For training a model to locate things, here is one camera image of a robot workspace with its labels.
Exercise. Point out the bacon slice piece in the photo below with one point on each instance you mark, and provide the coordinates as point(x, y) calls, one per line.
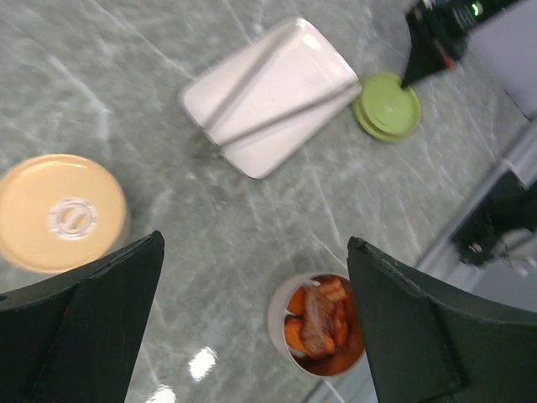
point(333, 289)

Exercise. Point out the orange chicken wing piece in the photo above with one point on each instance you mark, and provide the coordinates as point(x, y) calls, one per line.
point(296, 305)

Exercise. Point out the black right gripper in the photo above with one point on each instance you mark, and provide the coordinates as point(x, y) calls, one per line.
point(438, 36)

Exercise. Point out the large orange fish piece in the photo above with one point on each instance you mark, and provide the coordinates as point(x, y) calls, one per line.
point(292, 331)

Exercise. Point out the white rectangular plate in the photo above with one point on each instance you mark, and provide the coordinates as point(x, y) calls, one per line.
point(259, 155)

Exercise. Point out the brown meat patty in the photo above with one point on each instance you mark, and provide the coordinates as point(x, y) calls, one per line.
point(318, 309)

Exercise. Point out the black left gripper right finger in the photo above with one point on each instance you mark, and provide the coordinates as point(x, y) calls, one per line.
point(428, 341)

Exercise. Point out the steel bowl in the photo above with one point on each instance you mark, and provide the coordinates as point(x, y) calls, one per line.
point(344, 338)

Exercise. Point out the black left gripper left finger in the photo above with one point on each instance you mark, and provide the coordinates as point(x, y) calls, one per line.
point(75, 337)

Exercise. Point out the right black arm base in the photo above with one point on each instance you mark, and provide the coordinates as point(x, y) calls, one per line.
point(508, 206)

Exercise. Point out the green round lid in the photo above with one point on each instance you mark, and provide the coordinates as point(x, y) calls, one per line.
point(385, 110)

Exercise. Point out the metal food tongs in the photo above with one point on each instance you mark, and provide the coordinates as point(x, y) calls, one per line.
point(290, 71)

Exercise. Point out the beige round lid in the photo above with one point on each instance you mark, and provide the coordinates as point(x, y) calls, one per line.
point(59, 212)

